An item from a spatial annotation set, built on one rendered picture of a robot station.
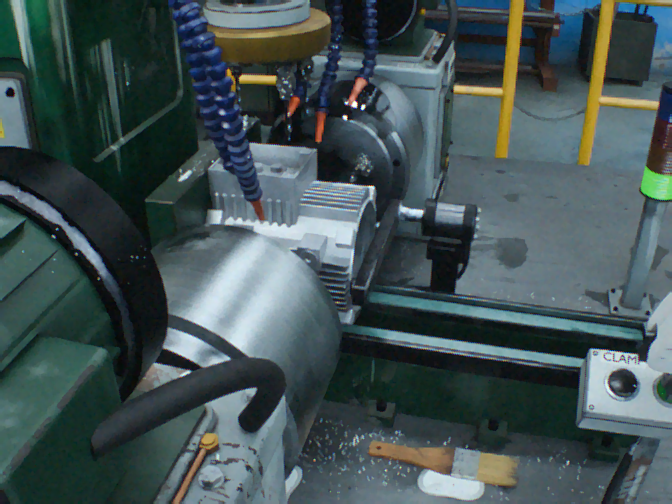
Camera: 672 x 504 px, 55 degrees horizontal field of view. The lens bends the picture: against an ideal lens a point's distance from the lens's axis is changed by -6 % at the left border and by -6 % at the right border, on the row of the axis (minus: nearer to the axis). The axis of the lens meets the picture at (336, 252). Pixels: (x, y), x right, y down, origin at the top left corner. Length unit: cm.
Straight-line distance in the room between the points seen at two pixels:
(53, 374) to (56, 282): 7
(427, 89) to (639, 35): 441
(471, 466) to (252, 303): 44
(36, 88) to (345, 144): 51
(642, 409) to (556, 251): 78
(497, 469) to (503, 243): 62
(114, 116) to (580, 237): 100
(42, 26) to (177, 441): 50
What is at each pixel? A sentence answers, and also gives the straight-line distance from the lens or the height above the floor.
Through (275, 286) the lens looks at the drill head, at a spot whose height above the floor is 114.
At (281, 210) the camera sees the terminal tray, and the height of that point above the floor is 110.
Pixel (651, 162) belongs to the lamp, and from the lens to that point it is 119.
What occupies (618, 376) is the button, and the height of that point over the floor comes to 107.
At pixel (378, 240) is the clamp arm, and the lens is 96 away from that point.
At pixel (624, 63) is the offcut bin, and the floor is 18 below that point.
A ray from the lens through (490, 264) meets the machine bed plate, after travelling 138.
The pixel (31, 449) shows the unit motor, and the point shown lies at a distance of 29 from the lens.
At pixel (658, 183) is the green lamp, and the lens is 119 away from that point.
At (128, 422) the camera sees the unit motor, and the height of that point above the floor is 128.
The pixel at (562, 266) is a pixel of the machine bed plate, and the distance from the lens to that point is 141.
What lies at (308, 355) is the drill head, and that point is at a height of 109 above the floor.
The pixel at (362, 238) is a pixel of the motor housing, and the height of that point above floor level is 100.
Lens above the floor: 151
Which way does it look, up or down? 31 degrees down
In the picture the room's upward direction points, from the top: straight up
